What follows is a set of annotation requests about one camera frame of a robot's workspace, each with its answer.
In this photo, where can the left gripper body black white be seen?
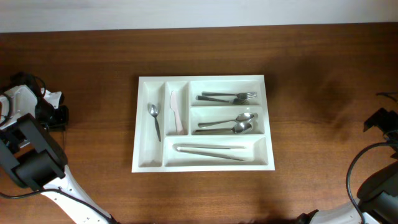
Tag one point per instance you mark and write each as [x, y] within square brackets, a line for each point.
[55, 119]

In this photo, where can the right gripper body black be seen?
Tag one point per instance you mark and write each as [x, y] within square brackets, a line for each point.
[387, 121]

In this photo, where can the small metal teaspoon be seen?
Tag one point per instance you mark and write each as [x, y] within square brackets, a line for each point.
[154, 112]

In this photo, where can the pink plastic knife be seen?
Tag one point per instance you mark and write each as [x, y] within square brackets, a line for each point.
[174, 108]

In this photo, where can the metal spoon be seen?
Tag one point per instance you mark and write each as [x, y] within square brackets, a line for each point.
[241, 118]
[239, 128]

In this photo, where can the metal fork top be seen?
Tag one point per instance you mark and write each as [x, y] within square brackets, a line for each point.
[243, 96]

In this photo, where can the metal fork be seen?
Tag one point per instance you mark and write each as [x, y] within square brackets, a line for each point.
[235, 101]
[243, 96]

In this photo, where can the metal spoon bottom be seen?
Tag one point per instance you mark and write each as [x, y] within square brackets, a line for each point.
[239, 128]

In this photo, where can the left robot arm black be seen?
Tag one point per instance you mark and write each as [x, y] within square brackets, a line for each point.
[31, 157]

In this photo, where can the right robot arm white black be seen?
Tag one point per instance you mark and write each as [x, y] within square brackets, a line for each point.
[376, 199]

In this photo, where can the white plastic cutlery tray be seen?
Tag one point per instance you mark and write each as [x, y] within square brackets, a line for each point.
[150, 155]

